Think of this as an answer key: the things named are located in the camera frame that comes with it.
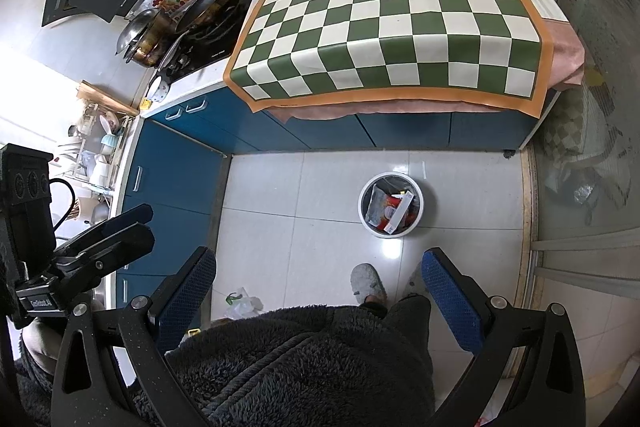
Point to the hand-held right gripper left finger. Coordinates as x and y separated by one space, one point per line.
187 297

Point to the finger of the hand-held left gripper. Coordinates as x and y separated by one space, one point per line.
130 243
127 213

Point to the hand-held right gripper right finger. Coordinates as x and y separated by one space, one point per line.
447 297

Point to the white round waste bin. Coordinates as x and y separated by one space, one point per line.
380 233

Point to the long white box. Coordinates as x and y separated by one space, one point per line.
401 212

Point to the red snack packet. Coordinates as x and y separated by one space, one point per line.
386 221

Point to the person's left forearm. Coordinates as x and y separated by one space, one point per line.
42 342

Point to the small yellow plastic piece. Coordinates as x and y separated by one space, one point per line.
193 332

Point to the crumpled white plastic bag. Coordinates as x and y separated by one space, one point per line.
245 307

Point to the metal dish rack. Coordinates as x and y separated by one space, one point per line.
82 157

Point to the person's left leg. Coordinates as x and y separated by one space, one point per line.
372 307

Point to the floral white bowl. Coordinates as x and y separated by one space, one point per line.
108 123

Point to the door threshold strip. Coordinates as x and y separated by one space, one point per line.
527 217

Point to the wooden cutting board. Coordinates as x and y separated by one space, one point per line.
107 99

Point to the clear plastic bin liner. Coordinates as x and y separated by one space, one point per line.
374 207

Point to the white tape strip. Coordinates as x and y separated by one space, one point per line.
423 170

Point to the person's dark fleece robe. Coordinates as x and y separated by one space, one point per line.
300 367

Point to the glass sliding door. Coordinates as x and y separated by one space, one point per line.
580 217

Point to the black cabinet foot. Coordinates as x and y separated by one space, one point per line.
509 153

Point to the brown stained pot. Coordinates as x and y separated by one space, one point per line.
150 42

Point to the steel wok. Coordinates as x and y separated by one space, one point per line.
131 34

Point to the long blue kitchen cabinet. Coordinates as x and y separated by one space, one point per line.
350 134

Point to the black gas stove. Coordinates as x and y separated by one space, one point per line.
220 39

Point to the checkered floor mat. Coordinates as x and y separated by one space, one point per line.
570 127

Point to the dark frying pan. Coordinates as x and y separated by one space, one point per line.
205 4

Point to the green white checkered mat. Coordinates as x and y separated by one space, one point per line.
390 27

